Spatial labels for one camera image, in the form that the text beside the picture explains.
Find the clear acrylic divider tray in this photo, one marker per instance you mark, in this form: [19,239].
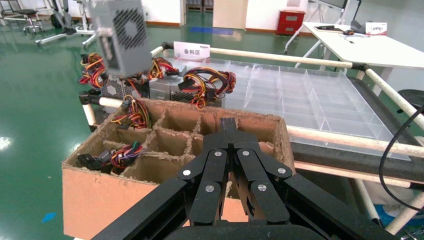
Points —
[298,99]

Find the white sign with black characters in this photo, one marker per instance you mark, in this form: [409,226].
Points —
[192,51]

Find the beige pillar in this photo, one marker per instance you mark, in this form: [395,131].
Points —
[230,13]

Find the black round chair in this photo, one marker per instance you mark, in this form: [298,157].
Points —
[412,97]

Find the black computer mouse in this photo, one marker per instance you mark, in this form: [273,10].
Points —
[348,32]

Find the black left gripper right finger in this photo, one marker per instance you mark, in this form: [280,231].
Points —
[251,172]

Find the red metal cabinet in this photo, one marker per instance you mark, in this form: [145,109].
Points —
[290,23]

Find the blue plastic bin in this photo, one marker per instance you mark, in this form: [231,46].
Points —
[397,217]

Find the white floor stand frame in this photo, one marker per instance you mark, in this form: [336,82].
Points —
[56,37]

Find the white office table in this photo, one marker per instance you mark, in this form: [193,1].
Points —
[364,49]

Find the blue floor mat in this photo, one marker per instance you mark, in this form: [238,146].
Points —
[212,30]

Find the brown cardboard box with dividers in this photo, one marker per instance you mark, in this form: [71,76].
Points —
[92,202]

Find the black seat metal stool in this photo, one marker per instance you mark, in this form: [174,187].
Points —
[28,12]

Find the power supply with hex grille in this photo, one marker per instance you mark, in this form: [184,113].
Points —
[94,71]

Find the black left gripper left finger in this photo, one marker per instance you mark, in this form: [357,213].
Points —
[212,165]

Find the black flat device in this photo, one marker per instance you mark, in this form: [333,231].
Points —
[324,28]

